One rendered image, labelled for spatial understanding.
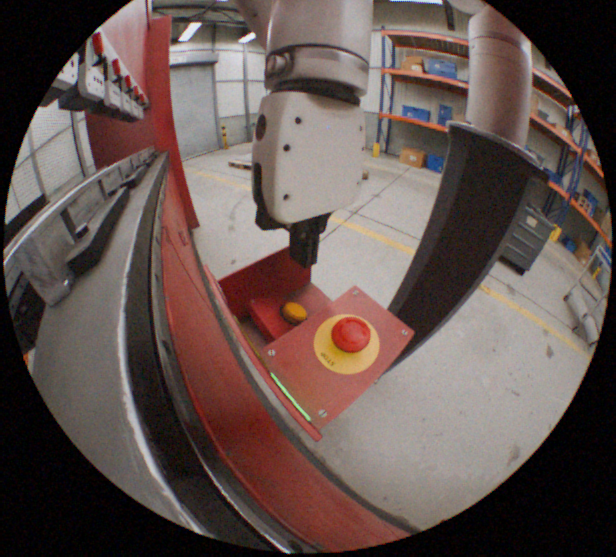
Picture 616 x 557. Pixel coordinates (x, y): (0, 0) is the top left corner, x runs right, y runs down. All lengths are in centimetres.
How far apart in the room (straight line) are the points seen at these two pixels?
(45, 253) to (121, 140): 175
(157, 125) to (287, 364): 192
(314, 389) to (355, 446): 83
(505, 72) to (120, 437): 53
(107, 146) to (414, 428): 280
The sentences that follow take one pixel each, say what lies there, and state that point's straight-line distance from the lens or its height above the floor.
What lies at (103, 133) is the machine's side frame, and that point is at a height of 128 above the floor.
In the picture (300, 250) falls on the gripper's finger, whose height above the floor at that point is 85.
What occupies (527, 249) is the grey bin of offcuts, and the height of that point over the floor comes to 32.
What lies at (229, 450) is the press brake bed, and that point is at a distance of 24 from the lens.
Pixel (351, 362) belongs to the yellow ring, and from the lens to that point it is 21.
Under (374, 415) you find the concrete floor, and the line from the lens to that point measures 102.
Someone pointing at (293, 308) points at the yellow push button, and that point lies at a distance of 29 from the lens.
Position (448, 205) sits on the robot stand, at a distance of 34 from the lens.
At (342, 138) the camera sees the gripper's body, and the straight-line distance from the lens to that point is 16.
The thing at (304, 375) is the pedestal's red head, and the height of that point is 78.
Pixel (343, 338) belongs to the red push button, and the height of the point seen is 81.
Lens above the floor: 98
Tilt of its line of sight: 40 degrees down
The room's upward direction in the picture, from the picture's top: straight up
